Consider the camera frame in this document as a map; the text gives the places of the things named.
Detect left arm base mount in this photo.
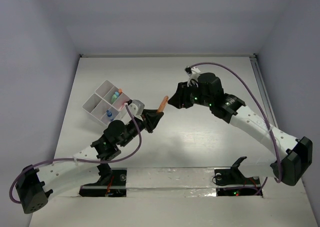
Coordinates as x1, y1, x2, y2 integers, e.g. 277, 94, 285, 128
78, 164, 127, 198

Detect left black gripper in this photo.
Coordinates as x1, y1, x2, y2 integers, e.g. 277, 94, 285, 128
119, 109, 163, 147

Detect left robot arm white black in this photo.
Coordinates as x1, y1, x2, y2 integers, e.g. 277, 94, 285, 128
9, 105, 164, 214

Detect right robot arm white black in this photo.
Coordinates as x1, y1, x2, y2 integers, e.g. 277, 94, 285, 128
168, 72, 313, 186

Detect aluminium rail right edge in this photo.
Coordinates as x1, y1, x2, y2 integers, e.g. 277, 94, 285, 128
249, 54, 278, 128

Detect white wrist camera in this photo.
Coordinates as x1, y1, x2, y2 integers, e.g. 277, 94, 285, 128
184, 66, 201, 87
128, 99, 145, 117

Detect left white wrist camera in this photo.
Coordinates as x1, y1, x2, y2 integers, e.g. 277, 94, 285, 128
128, 99, 145, 117

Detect white compartment organizer box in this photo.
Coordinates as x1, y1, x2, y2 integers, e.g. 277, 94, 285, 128
82, 80, 130, 127

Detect orange highlighter marker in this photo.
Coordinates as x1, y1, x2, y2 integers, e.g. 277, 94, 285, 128
156, 95, 169, 113

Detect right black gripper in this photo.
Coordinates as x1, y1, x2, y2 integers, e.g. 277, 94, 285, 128
167, 79, 213, 109

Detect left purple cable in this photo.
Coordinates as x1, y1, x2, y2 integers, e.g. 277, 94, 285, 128
9, 104, 143, 204

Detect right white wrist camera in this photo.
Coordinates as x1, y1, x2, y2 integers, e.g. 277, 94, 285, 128
184, 66, 201, 87

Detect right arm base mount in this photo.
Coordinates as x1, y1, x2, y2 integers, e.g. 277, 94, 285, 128
211, 156, 263, 197

